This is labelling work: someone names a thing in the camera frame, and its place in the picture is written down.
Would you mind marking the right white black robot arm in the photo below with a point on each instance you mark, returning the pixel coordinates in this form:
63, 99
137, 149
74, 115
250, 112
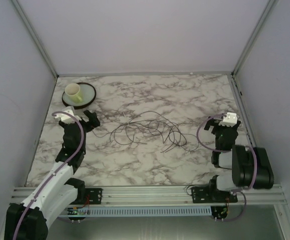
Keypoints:
249, 166

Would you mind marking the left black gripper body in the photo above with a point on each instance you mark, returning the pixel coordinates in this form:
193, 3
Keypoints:
92, 123

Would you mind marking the blue slotted cable duct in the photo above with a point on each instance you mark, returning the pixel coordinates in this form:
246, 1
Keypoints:
151, 211

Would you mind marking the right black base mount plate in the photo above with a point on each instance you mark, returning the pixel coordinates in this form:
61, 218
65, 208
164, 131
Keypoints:
205, 194

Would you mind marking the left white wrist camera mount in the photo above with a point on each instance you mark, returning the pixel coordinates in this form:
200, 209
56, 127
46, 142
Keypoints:
66, 115

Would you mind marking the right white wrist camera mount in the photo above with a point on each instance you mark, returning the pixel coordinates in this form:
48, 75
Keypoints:
229, 119

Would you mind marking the white plate with dark rim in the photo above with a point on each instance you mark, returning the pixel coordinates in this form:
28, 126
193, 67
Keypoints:
88, 93

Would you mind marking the left aluminium frame post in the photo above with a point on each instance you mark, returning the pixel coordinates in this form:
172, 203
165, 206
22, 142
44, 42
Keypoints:
35, 37

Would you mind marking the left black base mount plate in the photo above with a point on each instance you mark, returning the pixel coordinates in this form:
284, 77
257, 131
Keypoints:
94, 195

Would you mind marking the right aluminium frame post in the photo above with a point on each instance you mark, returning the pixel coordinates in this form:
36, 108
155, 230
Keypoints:
270, 5

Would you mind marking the translucent white zip tie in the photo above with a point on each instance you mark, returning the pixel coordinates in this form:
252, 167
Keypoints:
124, 118

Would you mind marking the aluminium frame post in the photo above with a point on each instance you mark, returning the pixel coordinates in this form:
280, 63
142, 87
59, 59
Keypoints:
35, 37
270, 5

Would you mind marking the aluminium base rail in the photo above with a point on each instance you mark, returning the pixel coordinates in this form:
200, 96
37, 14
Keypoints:
175, 195

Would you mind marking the yellow-green mug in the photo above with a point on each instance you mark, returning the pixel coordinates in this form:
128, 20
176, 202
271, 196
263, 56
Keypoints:
73, 91

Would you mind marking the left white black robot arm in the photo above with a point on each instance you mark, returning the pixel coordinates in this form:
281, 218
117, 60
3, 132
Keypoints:
32, 218

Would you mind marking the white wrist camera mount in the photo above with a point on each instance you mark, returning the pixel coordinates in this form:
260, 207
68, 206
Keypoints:
66, 115
229, 119

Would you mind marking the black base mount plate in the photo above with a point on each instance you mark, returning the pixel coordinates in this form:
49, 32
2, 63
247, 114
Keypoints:
205, 194
94, 195

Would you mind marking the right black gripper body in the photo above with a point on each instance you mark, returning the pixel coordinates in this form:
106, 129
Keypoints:
217, 129

